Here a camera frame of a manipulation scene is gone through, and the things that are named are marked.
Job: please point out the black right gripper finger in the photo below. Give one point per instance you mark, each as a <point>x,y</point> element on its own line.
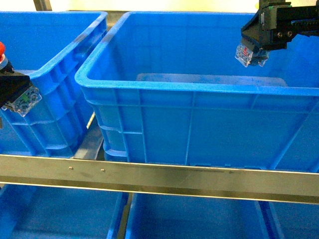
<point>280,22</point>
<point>252,32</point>

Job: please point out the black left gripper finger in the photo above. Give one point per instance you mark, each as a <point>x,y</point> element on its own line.
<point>12,86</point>

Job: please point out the red mushroom push button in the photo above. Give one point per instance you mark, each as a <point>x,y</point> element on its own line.
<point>29,99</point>

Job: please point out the yellow mushroom push button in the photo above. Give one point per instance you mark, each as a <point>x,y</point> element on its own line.
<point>248,55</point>

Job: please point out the left blue plastic crate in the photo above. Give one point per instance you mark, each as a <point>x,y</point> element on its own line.
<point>49,47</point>

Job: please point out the large blue plastic crate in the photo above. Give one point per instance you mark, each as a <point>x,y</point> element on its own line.
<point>166,88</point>

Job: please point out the stainless steel rack shelf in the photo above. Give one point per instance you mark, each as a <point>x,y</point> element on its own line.
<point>261,185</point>

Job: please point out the lower left blue crate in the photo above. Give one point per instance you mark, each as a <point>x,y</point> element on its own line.
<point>31,212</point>

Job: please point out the lower blue plastic crate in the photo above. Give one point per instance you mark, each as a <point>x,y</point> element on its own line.
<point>154,216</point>

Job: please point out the lower right blue crate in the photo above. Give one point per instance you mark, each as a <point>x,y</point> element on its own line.
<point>291,220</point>

